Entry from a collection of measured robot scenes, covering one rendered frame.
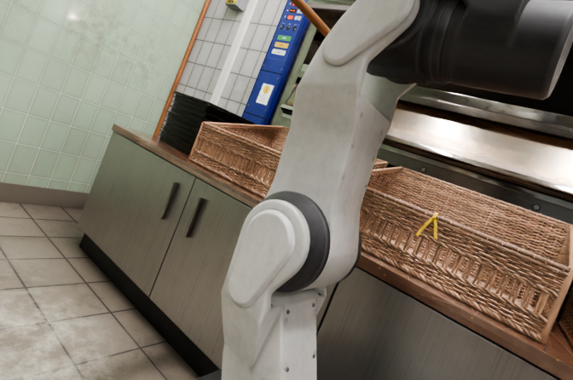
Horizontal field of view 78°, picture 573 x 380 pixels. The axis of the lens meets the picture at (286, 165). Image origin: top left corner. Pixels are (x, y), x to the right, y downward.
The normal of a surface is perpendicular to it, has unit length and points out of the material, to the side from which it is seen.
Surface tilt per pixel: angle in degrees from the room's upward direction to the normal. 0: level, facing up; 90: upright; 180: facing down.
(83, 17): 90
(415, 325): 90
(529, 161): 70
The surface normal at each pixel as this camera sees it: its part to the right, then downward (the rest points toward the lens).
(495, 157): -0.38, -0.50
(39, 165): 0.75, 0.32
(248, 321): -0.68, 0.21
